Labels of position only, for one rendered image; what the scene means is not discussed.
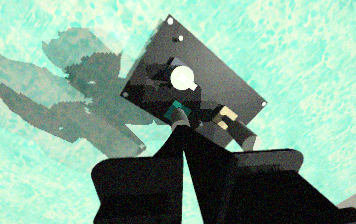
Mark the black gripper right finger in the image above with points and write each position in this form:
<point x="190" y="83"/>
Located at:
<point x="213" y="170"/>

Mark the grey circuit board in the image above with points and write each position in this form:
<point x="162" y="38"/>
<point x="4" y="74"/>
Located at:
<point x="197" y="88"/>

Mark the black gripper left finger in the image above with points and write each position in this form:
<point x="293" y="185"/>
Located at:
<point x="162" y="172"/>

